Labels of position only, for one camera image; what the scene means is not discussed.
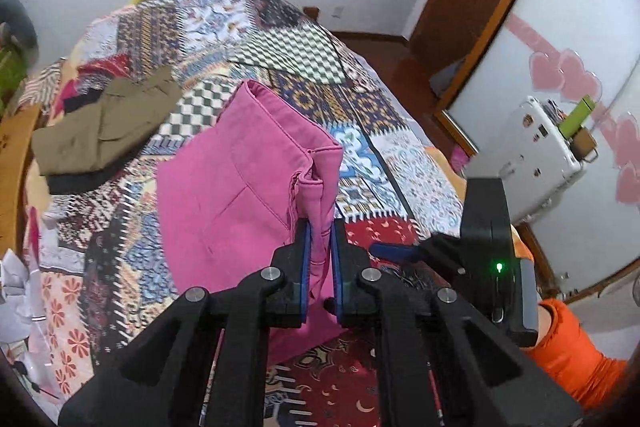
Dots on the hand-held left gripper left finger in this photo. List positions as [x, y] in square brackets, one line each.
[306, 277]

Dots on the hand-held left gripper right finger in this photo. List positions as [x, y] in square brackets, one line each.
[337, 277]

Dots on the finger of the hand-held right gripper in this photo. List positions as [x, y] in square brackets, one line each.
[395, 252]

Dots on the pink pants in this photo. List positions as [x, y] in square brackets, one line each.
[225, 187]

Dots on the person's right forearm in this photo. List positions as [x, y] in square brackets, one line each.
[575, 357]

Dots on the olive green pants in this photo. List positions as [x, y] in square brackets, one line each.
[100, 127]

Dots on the white appliance with stickers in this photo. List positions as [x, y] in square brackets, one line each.
[530, 152]

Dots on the brown cup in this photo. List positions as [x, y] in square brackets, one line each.
[585, 146]

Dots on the green bottle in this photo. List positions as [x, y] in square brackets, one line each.
[579, 114]

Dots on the pink heart sticker strip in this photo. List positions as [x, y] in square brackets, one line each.
[580, 74]

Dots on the patchwork printed blanket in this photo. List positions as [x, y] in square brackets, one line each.
[300, 52]

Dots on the black cloth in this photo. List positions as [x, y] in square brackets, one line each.
[85, 179]

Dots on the red patterned cloth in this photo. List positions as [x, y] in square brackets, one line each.
[100, 72]

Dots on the white crumpled cloth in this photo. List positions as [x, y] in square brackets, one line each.
[12, 287]

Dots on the wooden table with flower cutouts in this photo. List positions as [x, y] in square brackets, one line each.
[15, 167]

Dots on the zigzag striped cloth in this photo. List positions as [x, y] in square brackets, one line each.
[42, 84]

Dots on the green patterned bag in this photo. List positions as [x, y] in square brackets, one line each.
[10, 74]

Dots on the wooden bed post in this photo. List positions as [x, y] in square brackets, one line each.
[311, 13]

